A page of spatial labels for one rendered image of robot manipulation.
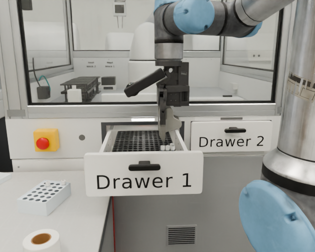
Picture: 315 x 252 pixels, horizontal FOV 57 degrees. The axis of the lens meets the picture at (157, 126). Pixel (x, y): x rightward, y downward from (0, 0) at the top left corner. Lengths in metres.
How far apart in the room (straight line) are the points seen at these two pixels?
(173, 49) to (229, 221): 0.74
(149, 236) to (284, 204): 0.90
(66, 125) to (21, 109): 0.16
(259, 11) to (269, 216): 0.42
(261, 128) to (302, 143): 0.73
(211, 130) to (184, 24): 0.50
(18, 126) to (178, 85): 0.60
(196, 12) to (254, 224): 0.42
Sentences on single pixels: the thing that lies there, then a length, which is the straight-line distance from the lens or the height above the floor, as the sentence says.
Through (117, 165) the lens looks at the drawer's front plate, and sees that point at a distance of 0.72.
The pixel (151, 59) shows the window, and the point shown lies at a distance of 1.01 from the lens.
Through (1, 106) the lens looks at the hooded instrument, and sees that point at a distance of 1.88.
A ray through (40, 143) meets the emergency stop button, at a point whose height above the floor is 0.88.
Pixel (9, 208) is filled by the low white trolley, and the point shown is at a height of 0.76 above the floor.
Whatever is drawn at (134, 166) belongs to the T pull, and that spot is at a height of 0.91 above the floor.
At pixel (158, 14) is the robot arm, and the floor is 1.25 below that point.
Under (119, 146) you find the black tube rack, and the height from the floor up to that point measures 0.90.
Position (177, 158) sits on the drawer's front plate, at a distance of 0.71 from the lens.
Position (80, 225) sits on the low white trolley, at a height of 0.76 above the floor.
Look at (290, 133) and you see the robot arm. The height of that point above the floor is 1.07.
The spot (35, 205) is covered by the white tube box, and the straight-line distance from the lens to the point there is 0.83.
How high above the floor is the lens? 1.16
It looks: 14 degrees down
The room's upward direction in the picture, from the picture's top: straight up
